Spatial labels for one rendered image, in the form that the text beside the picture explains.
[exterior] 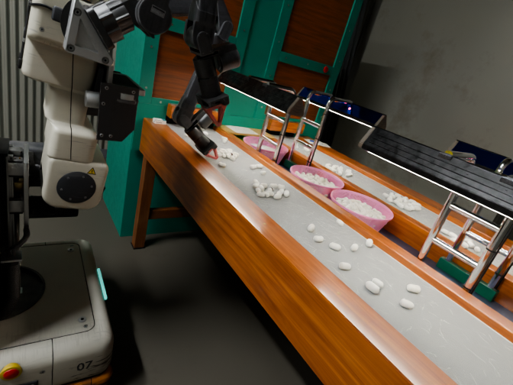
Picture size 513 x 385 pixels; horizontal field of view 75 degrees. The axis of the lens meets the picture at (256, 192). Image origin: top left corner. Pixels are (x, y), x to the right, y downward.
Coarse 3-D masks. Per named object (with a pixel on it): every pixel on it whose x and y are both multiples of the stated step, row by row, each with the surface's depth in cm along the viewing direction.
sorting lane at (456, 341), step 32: (224, 160) 153; (256, 160) 166; (256, 192) 128; (288, 224) 110; (320, 224) 117; (320, 256) 96; (352, 256) 101; (384, 256) 107; (352, 288) 86; (384, 288) 90; (416, 320) 80; (448, 320) 84; (480, 320) 87; (448, 352) 73; (480, 352) 76; (512, 352) 79; (480, 384) 67; (512, 384) 69
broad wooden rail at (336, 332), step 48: (144, 144) 175; (192, 192) 129; (240, 192) 117; (240, 240) 102; (288, 240) 95; (288, 288) 85; (336, 288) 80; (288, 336) 85; (336, 336) 73; (384, 336) 68; (336, 384) 73; (384, 384) 63; (432, 384) 60
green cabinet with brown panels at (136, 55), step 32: (224, 0) 173; (256, 0) 181; (288, 0) 190; (320, 0) 203; (352, 0) 216; (256, 32) 190; (288, 32) 201; (320, 32) 214; (352, 32) 226; (128, 64) 183; (160, 64) 170; (192, 64) 179; (256, 64) 199; (288, 64) 211; (320, 64) 224; (160, 96) 177
